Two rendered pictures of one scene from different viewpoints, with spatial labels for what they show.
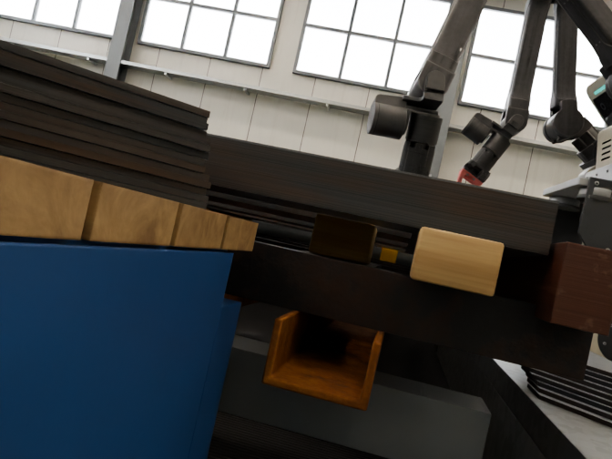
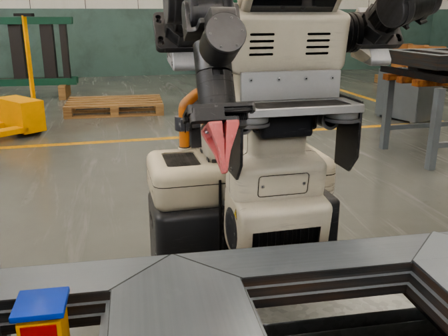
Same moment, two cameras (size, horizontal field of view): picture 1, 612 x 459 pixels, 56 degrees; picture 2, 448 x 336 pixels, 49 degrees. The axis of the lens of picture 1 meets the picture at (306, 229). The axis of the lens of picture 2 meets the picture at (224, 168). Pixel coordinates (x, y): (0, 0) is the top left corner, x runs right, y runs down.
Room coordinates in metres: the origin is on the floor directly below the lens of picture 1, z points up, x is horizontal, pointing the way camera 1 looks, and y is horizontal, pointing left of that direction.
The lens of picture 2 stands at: (1.81, 0.28, 1.22)
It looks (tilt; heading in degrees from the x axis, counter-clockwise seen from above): 17 degrees down; 250
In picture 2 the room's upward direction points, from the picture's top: straight up
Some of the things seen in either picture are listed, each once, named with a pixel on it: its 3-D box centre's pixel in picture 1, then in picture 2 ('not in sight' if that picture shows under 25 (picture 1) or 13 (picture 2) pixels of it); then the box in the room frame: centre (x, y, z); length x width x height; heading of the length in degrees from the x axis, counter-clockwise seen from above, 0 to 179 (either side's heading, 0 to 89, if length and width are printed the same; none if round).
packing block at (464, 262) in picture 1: (453, 260); not in sight; (0.44, -0.12, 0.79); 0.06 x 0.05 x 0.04; 80
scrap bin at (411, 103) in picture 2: not in sight; (407, 95); (-2.25, -4.47, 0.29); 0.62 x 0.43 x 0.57; 101
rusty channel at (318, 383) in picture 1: (373, 296); not in sight; (1.24, -0.17, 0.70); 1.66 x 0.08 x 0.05; 170
